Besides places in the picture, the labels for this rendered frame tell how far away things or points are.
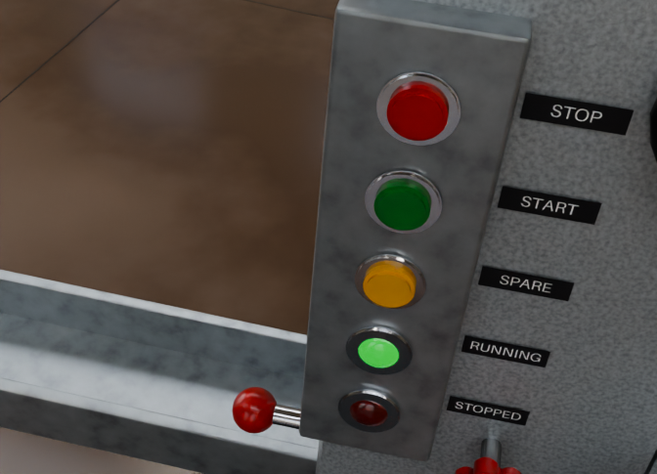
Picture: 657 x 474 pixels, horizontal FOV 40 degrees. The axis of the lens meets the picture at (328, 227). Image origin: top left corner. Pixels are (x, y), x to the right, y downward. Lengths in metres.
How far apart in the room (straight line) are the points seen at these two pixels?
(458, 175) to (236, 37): 3.11
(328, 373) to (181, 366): 0.31
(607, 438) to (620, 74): 0.24
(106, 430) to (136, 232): 1.87
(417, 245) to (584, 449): 0.19
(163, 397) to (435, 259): 0.39
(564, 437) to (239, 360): 0.34
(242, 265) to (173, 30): 1.32
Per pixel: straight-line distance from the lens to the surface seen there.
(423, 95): 0.38
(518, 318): 0.49
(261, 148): 2.90
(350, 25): 0.38
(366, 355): 0.49
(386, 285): 0.45
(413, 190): 0.41
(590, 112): 0.41
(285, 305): 2.37
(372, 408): 0.52
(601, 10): 0.39
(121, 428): 0.73
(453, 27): 0.37
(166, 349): 0.81
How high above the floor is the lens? 1.68
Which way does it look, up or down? 40 degrees down
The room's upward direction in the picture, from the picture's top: 6 degrees clockwise
